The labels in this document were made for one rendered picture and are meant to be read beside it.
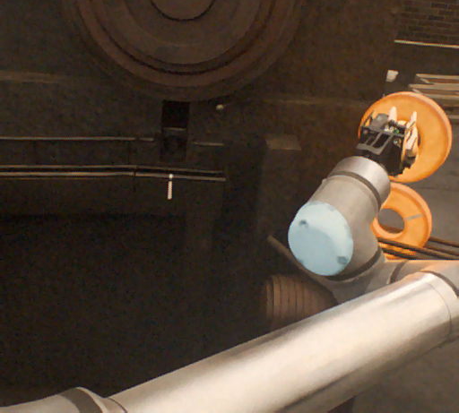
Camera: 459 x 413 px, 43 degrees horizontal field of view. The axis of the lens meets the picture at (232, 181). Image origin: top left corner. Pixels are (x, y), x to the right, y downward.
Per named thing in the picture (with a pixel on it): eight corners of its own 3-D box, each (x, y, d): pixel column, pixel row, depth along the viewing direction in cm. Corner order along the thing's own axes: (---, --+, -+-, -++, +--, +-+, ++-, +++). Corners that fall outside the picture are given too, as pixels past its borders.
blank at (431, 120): (369, 86, 104) (363, 90, 102) (458, 98, 97) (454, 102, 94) (360, 167, 110) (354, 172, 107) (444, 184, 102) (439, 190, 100)
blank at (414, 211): (374, 260, 123) (368, 266, 120) (344, 193, 122) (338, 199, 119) (444, 244, 113) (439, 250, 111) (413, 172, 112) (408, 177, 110)
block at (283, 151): (249, 221, 141) (261, 129, 131) (281, 223, 142) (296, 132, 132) (253, 245, 131) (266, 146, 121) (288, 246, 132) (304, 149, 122)
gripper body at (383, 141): (419, 119, 90) (392, 159, 82) (411, 163, 95) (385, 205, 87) (372, 107, 93) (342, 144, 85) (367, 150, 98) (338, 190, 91)
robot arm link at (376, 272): (410, 349, 77) (371, 278, 73) (342, 340, 86) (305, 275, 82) (438, 302, 82) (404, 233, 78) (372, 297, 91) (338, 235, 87)
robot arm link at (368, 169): (377, 229, 85) (317, 209, 89) (389, 210, 88) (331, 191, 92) (385, 182, 79) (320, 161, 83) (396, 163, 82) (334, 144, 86)
